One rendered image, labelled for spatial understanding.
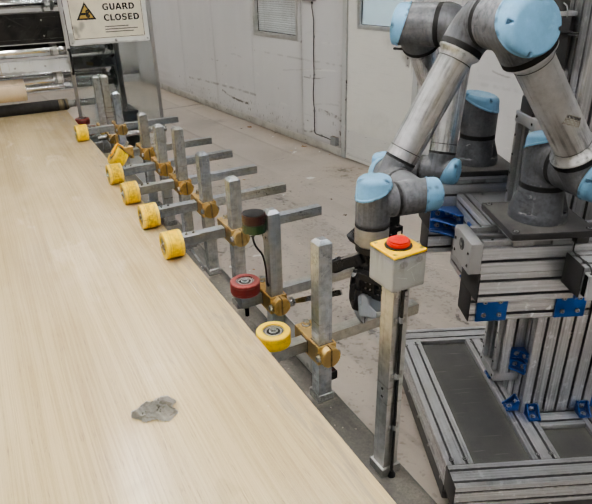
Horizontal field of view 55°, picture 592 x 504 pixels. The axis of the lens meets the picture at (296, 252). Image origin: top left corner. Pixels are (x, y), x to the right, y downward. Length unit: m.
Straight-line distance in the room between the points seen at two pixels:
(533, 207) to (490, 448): 0.88
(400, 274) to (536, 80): 0.54
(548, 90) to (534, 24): 0.16
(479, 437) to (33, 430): 1.45
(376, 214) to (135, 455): 0.65
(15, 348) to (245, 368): 0.53
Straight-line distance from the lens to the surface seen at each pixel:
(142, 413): 1.15
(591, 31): 1.75
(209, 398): 1.17
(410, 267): 0.98
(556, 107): 1.36
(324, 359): 1.33
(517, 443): 2.15
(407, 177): 1.28
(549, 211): 1.60
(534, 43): 1.25
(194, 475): 1.03
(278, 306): 1.51
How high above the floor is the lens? 1.65
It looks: 26 degrees down
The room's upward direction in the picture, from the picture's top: 1 degrees counter-clockwise
